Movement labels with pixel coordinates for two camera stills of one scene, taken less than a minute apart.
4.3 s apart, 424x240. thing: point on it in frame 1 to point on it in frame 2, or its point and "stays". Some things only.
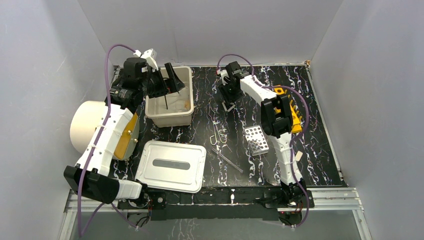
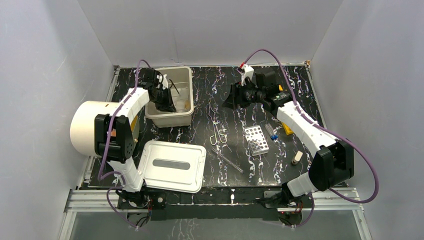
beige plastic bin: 180,105 stays
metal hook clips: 213,139 stays
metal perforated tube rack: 256,140 stays
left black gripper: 162,81 to 166,100
